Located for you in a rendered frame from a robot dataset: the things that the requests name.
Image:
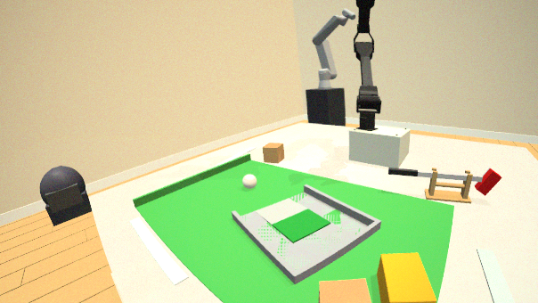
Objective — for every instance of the white golf ball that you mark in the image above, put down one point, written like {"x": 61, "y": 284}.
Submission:
{"x": 249, "y": 181}

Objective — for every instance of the red putter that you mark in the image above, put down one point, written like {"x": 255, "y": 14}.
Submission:
{"x": 484, "y": 183}

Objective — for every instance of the green flat mat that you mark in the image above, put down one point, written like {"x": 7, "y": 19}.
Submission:
{"x": 196, "y": 225}

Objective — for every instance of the yellow block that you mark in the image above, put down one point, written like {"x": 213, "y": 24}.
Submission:
{"x": 402, "y": 279}

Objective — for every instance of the tan cardboard box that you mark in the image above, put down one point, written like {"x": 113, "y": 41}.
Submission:
{"x": 273, "y": 152}
{"x": 344, "y": 291}

